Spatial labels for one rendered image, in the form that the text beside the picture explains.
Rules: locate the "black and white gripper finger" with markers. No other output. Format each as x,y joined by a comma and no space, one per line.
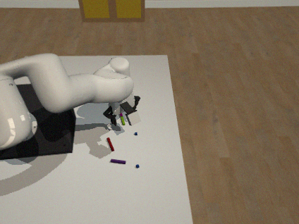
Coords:
109,114
137,98

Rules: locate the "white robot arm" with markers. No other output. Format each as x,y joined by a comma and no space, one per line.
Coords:
56,90

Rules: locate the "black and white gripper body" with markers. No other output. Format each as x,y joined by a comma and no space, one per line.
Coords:
117,109

